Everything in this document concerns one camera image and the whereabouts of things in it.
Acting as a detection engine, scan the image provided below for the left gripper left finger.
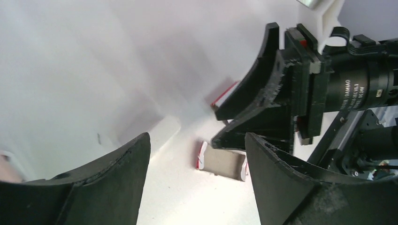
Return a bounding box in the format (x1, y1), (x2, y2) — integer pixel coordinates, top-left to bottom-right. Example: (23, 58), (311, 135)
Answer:
(0, 133), (151, 225)

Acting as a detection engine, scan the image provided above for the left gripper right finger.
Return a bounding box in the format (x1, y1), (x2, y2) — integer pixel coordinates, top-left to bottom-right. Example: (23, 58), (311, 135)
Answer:
(245, 133), (398, 225)

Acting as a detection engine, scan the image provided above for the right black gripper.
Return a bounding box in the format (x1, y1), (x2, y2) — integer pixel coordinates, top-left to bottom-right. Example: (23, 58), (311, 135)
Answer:
(214, 22), (398, 145)

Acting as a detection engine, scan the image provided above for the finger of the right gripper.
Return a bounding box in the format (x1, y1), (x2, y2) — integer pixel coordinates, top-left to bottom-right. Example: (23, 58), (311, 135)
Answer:
(211, 105), (294, 154)

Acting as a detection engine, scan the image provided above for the cardboard staple box tray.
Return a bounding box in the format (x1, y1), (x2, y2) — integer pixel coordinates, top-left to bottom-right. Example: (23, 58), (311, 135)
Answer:
(196, 141), (248, 182)

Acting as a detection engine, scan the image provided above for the red staple box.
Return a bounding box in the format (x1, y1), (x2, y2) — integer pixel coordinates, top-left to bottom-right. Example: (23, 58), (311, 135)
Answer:
(210, 81), (240, 109)

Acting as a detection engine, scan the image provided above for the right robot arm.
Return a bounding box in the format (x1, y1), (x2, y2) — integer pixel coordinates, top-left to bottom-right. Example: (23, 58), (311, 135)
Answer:
(211, 22), (398, 179)

